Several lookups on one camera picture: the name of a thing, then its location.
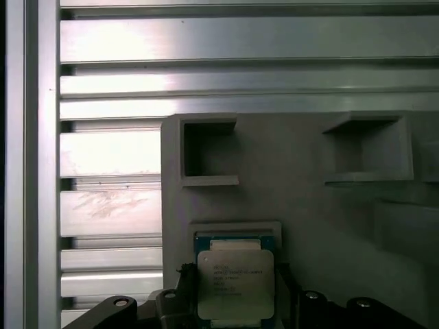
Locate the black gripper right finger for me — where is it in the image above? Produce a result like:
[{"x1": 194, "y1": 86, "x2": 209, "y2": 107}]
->
[{"x1": 274, "y1": 266, "x2": 423, "y2": 329}]

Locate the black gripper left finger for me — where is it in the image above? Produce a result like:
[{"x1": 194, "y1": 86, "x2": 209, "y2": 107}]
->
[{"x1": 60, "y1": 262, "x2": 199, "y2": 329}]

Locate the silver CPU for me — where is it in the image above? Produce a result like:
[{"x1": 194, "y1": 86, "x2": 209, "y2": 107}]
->
[{"x1": 193, "y1": 234, "x2": 276, "y2": 329}]

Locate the grey parts rack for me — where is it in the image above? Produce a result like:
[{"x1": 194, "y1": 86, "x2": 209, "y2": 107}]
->
[{"x1": 160, "y1": 110, "x2": 439, "y2": 329}]

